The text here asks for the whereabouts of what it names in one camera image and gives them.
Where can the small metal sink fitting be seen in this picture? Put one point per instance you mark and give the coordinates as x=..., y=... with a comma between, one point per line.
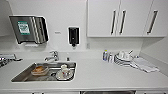
x=67, y=58

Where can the clear small bottle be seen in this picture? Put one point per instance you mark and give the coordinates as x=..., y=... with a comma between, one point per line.
x=110, y=58

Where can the white plate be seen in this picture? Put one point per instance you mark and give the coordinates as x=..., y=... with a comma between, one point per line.
x=70, y=76

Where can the chrome faucet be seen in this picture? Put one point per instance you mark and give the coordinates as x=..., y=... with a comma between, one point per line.
x=52, y=56

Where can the stack of white plates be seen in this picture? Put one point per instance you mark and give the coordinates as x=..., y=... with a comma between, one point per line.
x=121, y=62

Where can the steel paper towel dispenser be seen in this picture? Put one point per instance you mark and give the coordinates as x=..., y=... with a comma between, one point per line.
x=41, y=30

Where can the brown bowl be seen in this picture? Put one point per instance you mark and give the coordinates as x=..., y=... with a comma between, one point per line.
x=40, y=70

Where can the white paper towel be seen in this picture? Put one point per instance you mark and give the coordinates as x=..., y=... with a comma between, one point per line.
x=30, y=44

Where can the teal dispenser sticker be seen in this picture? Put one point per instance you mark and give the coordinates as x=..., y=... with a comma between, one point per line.
x=23, y=27

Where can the stainless steel sink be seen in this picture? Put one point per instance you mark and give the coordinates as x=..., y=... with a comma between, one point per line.
x=20, y=77

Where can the white wall outlet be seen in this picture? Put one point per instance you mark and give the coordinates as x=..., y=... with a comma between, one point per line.
x=88, y=45

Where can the black wall soap dispenser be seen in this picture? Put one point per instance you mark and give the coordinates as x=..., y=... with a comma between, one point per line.
x=74, y=36

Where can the small wall label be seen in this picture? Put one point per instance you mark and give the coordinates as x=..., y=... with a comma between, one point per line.
x=58, y=32

